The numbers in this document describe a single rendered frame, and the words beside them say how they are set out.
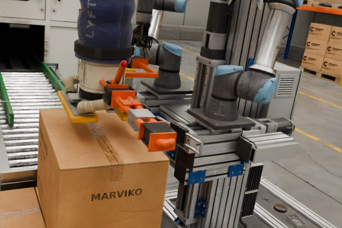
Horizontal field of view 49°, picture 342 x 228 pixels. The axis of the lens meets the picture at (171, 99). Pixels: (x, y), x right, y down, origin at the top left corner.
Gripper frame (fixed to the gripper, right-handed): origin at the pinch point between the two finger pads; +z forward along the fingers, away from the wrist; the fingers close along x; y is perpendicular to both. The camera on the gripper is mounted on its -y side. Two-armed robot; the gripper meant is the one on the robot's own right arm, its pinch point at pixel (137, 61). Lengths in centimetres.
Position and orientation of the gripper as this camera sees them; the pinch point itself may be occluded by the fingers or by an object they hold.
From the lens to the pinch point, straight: 188.5
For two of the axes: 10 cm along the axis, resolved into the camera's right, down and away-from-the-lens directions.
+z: -1.3, 9.5, 2.8
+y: 4.2, 3.1, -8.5
